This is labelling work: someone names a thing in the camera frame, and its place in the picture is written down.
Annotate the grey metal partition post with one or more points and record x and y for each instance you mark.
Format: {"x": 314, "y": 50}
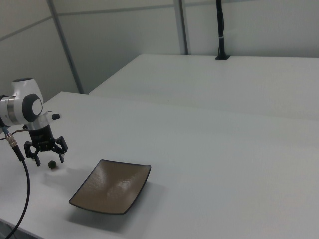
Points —
{"x": 181, "y": 27}
{"x": 67, "y": 49}

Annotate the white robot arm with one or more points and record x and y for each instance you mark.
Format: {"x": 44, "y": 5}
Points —
{"x": 20, "y": 104}

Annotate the black camera pole, white band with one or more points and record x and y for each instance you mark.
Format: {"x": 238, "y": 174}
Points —
{"x": 220, "y": 30}

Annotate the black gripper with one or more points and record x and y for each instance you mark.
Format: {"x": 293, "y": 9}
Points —
{"x": 41, "y": 138}

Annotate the brown square ceramic plate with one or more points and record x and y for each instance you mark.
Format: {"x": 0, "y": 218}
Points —
{"x": 112, "y": 186}

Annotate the white side table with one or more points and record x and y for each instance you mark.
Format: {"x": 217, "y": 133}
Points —
{"x": 224, "y": 82}

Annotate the red toy strawberry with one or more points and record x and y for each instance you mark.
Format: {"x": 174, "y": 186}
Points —
{"x": 52, "y": 164}

